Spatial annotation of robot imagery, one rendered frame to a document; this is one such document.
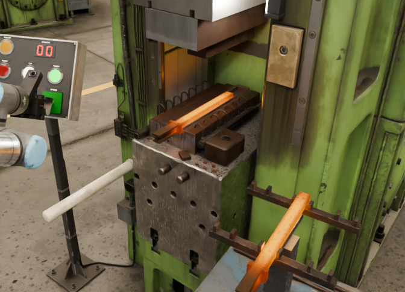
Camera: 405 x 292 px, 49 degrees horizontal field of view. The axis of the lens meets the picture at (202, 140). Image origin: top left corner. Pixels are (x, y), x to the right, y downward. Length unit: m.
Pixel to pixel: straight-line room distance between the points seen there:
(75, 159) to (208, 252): 1.80
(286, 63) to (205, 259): 0.74
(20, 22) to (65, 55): 4.50
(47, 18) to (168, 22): 4.94
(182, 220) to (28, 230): 1.29
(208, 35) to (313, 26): 0.30
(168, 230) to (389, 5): 1.07
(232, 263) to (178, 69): 0.75
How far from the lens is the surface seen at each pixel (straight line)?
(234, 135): 1.46
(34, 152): 1.25
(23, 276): 2.44
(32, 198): 2.92
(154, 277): 1.95
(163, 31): 1.38
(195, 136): 1.44
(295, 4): 1.28
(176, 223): 1.62
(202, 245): 1.59
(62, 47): 1.67
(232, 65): 1.86
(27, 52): 1.74
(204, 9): 1.27
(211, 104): 1.60
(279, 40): 1.30
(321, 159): 1.41
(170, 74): 1.68
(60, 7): 6.27
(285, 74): 1.32
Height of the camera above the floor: 1.70
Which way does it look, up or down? 31 degrees down
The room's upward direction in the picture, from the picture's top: 2 degrees clockwise
